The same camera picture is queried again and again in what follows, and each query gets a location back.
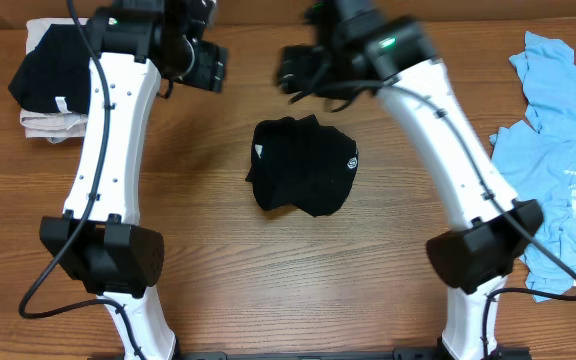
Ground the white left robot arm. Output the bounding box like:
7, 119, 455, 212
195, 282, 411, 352
40, 0, 228, 359

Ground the black t-shirt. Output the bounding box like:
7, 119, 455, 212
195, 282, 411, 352
246, 115, 359, 217

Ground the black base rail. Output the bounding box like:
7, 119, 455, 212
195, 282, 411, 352
177, 345, 532, 360

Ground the folded white garment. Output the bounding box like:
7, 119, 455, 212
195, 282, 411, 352
20, 18, 87, 144

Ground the light blue t-shirt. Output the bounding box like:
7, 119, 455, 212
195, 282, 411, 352
490, 32, 576, 272

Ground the folded black garment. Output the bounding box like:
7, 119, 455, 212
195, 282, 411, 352
8, 24, 91, 114

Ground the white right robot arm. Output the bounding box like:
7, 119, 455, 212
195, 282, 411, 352
277, 13, 543, 359

